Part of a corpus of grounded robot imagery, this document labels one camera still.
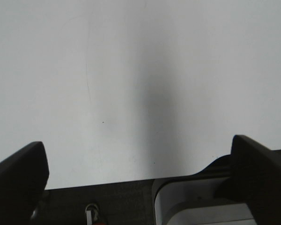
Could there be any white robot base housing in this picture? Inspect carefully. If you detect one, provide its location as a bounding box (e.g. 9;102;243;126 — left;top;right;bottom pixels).
154;177;256;225

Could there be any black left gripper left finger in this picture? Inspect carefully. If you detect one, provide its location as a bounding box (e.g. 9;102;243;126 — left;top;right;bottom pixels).
0;142;49;225

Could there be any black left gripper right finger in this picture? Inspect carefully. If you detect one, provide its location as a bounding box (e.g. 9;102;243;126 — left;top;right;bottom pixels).
215;135;281;225

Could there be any small white red object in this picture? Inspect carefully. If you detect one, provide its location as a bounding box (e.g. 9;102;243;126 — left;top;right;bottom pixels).
85;203;99;225

